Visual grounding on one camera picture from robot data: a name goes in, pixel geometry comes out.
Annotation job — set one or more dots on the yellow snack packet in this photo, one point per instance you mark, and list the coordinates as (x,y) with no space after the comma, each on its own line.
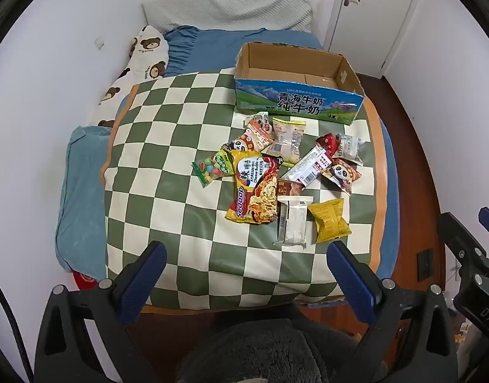
(330,219)

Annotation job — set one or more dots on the grey snack packet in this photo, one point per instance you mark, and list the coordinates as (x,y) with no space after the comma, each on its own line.
(351,147)

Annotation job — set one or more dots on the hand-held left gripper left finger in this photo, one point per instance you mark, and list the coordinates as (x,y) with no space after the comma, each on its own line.
(144,283)

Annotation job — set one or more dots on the green white checkered blanket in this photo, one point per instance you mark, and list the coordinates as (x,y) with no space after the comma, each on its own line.
(176,127)

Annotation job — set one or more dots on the yellow instant noodle packet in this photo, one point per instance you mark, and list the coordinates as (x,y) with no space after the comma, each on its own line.
(254,191)

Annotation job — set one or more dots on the bear print pillow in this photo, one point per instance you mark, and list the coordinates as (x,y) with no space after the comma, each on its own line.
(142,58)

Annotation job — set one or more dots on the yellow green clear packet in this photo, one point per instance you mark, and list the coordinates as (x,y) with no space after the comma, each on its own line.
(287,139)

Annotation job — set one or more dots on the white red cartoon packet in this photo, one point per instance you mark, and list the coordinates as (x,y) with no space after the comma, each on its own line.
(240,144)

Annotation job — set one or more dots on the printed cardboard box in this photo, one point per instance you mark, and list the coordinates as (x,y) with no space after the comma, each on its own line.
(292,75)

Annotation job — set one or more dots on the red snack packet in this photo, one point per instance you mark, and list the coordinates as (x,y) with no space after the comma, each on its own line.
(327,141)

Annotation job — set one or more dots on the panda print snack packet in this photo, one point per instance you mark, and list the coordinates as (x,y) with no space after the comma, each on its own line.
(343,174)

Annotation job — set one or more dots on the brown snack packet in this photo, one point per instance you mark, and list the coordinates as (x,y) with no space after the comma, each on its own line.
(289,188)

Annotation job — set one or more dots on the white door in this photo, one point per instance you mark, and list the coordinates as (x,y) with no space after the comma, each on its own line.
(374,20)

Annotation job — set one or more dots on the green candy packet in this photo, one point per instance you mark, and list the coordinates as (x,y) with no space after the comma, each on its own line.
(211,167)

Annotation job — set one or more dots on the orange white snack packet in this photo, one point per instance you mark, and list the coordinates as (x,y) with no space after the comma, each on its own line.
(260,135)

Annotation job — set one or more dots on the small white wall fixture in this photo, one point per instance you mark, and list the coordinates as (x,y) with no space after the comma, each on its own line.
(99,42)

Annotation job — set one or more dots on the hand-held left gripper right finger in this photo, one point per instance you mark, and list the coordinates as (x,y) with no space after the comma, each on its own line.
(352,283)

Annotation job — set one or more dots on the black wall outlet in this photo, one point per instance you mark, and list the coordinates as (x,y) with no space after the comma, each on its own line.
(425,265)

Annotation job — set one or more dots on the grey white pillow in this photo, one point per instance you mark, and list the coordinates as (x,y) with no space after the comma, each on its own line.
(228,14)

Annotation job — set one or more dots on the person's dark fleece clothing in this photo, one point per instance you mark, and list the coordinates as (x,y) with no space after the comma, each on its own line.
(260,347)

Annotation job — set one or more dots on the folded blue quilt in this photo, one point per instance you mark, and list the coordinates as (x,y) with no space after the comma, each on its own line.
(81,199)

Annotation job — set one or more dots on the long silver snack packet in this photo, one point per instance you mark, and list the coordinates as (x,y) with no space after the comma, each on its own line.
(308,165)

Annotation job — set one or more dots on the red round object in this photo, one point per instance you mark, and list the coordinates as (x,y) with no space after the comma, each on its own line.
(83,280)

